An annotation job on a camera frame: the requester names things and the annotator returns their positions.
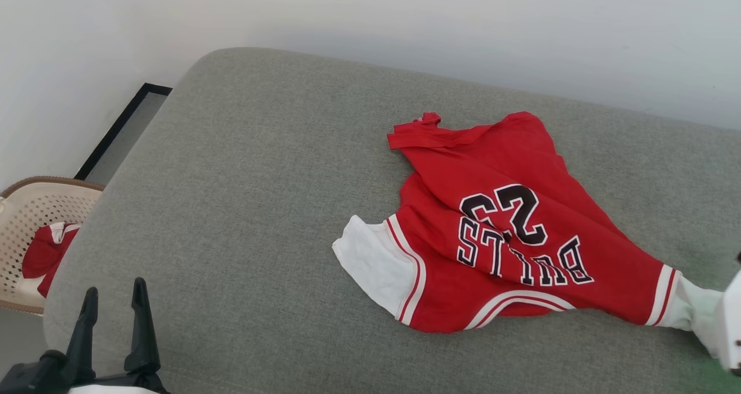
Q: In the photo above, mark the red garment with white trim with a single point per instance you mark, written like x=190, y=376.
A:
x=43, y=255

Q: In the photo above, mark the black framed floor panel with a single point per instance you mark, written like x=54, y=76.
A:
x=124, y=128

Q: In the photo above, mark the beige plastic laundry basket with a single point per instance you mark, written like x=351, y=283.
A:
x=35, y=209

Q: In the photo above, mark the red Bulls basketball jersey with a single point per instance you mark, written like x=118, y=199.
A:
x=492, y=168

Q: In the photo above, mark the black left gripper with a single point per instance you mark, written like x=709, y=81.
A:
x=139, y=381

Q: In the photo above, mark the grey fabric sofa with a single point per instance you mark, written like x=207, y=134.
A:
x=260, y=220

